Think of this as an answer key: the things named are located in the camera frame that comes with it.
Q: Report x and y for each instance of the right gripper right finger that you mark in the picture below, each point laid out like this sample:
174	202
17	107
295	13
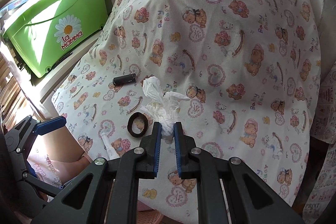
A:
228	191

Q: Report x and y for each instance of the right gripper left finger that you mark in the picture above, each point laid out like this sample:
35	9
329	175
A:
107	190

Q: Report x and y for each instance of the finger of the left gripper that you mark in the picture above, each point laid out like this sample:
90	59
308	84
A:
20	139
32	190

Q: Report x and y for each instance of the pink plastic trash basket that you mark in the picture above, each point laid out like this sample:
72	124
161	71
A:
147	215

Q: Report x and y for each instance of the hello kitty pink clothing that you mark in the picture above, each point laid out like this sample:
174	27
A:
55	173

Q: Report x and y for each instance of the printed cloth at right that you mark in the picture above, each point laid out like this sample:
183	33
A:
323	154

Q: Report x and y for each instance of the black cylinder battery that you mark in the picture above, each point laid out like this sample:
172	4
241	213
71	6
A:
125	79

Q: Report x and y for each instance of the books on shelf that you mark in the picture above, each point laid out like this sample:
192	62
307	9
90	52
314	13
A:
13	5

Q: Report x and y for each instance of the green plastic storage box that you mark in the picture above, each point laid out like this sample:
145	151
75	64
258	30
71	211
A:
42	32

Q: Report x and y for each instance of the teddy bear print sheet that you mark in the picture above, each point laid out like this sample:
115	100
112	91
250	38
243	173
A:
250	68

